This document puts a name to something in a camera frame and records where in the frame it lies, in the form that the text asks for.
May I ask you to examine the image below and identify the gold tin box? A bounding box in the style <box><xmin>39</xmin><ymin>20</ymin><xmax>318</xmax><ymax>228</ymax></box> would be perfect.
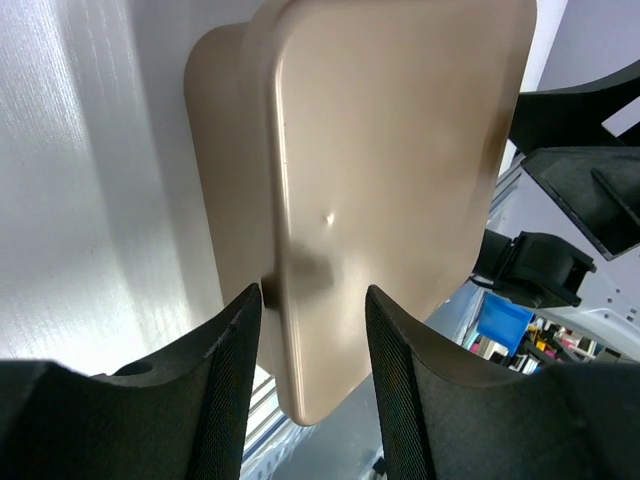
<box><xmin>183</xmin><ymin>22</ymin><xmax>291</xmax><ymax>406</ymax></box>

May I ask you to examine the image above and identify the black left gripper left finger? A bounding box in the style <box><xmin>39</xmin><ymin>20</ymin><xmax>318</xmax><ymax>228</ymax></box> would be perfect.
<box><xmin>1</xmin><ymin>284</ymin><xmax>262</xmax><ymax>479</ymax></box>

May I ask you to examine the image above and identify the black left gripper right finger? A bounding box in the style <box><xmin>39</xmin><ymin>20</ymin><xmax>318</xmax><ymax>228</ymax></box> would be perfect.
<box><xmin>365</xmin><ymin>286</ymin><xmax>639</xmax><ymax>479</ymax></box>

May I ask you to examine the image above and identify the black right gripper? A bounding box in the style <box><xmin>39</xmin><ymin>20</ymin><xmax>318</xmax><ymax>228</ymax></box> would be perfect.
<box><xmin>509</xmin><ymin>62</ymin><xmax>639</xmax><ymax>260</ymax></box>

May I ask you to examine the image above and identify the gold tin lid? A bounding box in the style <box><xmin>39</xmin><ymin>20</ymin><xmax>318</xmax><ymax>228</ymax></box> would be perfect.
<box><xmin>240</xmin><ymin>1</ymin><xmax>536</xmax><ymax>425</ymax></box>

